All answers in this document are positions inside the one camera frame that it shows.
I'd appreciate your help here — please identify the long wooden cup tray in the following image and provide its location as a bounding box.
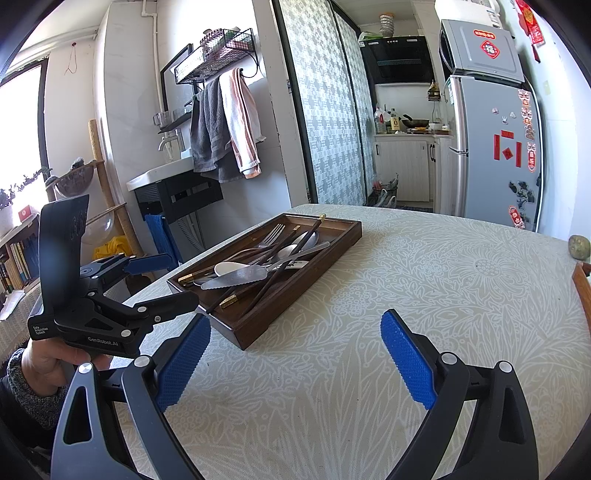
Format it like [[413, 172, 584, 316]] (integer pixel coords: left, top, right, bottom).
[[571, 263, 591, 333]]

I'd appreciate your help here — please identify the white sink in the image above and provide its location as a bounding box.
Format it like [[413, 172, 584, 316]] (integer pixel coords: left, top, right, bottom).
[[127, 157, 195, 192]]

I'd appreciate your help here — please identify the metal fork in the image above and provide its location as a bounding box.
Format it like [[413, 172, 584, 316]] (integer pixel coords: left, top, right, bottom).
[[265, 260, 311, 273], [222, 224, 286, 264]]

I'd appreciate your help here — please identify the silver fridge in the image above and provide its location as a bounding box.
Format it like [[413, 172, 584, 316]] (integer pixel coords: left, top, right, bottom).
[[443, 74, 543, 232]]

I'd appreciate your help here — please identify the white ceramic spoon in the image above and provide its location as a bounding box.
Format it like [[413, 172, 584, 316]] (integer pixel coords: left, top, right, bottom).
[[213, 261, 252, 278]]

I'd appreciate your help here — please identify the bright window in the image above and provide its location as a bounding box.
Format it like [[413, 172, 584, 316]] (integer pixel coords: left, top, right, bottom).
[[0, 60, 49, 204]]

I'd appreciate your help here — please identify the bookshelf with books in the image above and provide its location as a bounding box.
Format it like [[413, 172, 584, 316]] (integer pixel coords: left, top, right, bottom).
[[0, 215, 44, 319]]

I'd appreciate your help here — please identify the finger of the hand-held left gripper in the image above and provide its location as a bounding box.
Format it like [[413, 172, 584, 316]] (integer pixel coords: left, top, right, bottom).
[[78, 253, 173, 290], [93, 291, 201, 339]]

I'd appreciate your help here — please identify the yellow plastic bag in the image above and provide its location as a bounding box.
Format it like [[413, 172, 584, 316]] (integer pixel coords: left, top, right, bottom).
[[95, 236, 134, 261]]

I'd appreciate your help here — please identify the woven hanging basket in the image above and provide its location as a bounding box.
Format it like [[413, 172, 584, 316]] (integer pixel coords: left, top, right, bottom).
[[54, 159, 99, 198]]

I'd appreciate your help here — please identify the patterned sliding door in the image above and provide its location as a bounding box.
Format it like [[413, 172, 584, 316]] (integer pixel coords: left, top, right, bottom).
[[272, 0, 376, 206]]

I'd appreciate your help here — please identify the silver microwave oven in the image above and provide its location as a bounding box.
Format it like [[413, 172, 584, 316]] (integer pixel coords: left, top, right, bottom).
[[438, 18, 527, 84]]

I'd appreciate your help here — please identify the black framed mirror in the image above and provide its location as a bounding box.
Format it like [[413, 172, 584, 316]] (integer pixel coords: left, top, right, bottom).
[[160, 44, 195, 125]]

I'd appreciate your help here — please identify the black range hood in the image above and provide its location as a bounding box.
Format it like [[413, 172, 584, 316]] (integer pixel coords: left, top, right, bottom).
[[360, 36, 435, 85]]

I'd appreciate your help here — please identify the grey stone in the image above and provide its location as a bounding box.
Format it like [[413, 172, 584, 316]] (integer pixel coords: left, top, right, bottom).
[[568, 234, 591, 265]]

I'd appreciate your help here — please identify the grey towel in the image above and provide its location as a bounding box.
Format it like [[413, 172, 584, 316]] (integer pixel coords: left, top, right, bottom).
[[190, 76, 238, 183]]

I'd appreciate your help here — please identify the black wire wall shelf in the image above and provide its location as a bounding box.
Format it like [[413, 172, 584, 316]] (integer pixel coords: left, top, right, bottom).
[[174, 28, 259, 86]]

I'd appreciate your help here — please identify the red hanging ornament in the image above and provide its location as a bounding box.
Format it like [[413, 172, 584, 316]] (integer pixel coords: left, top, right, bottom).
[[515, 0, 543, 63]]

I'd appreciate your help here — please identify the wooden ladder shelf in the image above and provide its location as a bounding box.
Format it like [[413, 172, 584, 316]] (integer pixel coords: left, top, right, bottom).
[[88, 119, 155, 282]]

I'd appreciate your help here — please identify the metal knife textured handle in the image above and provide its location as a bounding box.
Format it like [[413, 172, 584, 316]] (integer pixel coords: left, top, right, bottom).
[[201, 241, 331, 291]]

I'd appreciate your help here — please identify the person's left hand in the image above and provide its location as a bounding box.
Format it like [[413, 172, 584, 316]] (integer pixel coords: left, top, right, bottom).
[[21, 339, 114, 398]]

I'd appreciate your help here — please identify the pink striped towel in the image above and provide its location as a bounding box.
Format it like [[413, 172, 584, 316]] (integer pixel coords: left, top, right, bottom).
[[219, 68, 267, 179]]

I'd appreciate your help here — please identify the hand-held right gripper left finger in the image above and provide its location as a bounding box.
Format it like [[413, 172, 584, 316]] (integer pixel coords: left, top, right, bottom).
[[51, 313, 213, 480]]

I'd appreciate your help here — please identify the metal faucet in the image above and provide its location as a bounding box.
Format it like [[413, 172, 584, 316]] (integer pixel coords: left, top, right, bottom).
[[158, 130, 186, 162]]

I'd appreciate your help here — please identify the white kitchen cabinet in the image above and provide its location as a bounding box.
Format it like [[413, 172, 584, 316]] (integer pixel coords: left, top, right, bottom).
[[373, 134, 455, 204]]

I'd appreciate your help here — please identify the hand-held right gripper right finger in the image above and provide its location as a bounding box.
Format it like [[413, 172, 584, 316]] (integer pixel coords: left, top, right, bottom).
[[380, 309, 539, 480]]

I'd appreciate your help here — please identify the brown wooden tray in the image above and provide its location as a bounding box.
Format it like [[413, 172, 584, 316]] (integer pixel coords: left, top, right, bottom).
[[167, 212, 363, 350]]

